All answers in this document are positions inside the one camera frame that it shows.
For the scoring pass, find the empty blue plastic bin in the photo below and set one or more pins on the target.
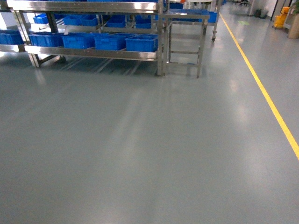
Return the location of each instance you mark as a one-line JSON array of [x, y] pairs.
[[111, 41]]

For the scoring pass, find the stainless steel shelf rack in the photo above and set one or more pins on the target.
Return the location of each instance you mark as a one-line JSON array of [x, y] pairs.
[[64, 17]]

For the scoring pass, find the blue plastic bin left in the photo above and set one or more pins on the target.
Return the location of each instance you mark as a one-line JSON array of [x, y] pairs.
[[81, 40]]

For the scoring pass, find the blue bin rear left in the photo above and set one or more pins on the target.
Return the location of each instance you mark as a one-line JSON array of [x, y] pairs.
[[46, 39]]

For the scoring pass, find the tan tall planter pot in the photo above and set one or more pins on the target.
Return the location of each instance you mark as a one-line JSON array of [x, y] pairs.
[[293, 32]]

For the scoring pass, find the small stainless steel table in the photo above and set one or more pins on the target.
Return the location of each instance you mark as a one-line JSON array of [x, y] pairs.
[[192, 24]]

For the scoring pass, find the yellow mop bucket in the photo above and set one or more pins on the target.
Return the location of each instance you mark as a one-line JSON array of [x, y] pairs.
[[280, 19]]

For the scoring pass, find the blue plastic bin with red bags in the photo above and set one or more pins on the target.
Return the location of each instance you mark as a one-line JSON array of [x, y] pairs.
[[142, 43]]

